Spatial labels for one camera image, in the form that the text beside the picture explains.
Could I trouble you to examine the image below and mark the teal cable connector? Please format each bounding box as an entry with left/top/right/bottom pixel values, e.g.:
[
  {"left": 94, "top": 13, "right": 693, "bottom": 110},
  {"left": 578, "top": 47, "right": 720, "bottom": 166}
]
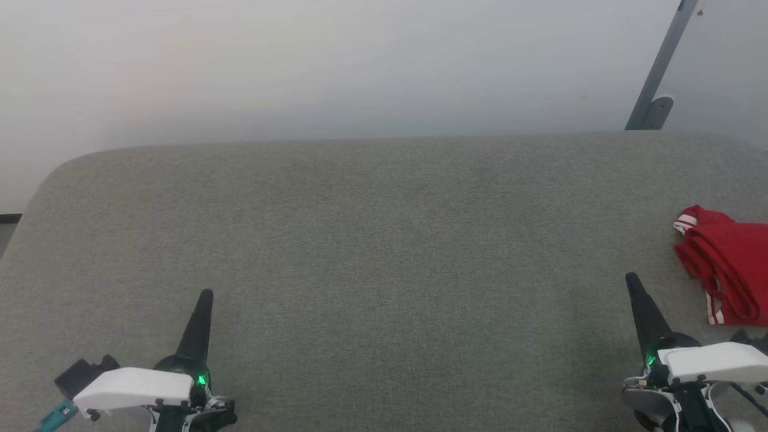
[{"left": 35, "top": 398, "right": 79, "bottom": 432}]

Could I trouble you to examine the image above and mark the red white basketball jersey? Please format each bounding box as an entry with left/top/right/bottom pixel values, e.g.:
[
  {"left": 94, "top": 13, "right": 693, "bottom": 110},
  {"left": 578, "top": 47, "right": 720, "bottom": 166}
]
[{"left": 672, "top": 205, "right": 768, "bottom": 328}]

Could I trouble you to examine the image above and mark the grey metal pole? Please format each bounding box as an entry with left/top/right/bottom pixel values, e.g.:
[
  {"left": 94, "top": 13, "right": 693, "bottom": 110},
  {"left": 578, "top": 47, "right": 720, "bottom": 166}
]
[{"left": 624, "top": 0, "right": 700, "bottom": 131}]

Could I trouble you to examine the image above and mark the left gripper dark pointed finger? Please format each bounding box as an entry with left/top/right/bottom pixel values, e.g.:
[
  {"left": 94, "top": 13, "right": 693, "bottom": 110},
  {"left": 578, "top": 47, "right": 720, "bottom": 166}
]
[{"left": 175, "top": 289, "right": 215, "bottom": 364}]

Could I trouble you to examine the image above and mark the grey metal pole foot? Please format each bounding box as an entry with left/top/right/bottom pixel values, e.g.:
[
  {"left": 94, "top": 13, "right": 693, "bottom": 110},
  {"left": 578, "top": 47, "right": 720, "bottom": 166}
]
[{"left": 640, "top": 95, "right": 674, "bottom": 131}]

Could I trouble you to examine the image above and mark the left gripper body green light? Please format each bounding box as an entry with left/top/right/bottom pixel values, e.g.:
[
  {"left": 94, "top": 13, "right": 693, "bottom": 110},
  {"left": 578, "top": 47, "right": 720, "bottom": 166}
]
[{"left": 148, "top": 354, "right": 238, "bottom": 432}]

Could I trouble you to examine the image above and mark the thin black right gripper cable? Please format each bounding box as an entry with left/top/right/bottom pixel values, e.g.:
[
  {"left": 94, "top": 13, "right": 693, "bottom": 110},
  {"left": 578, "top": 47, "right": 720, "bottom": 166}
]
[{"left": 723, "top": 382, "right": 768, "bottom": 418}]

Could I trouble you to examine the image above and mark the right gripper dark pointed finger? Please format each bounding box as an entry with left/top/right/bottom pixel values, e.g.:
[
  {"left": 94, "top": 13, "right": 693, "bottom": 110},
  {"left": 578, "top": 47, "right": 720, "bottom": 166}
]
[{"left": 625, "top": 272, "right": 675, "bottom": 361}]

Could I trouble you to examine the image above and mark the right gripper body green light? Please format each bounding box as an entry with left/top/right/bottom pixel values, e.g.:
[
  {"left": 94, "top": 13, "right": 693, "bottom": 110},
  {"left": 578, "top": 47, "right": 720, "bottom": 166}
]
[{"left": 620, "top": 333, "right": 736, "bottom": 432}]

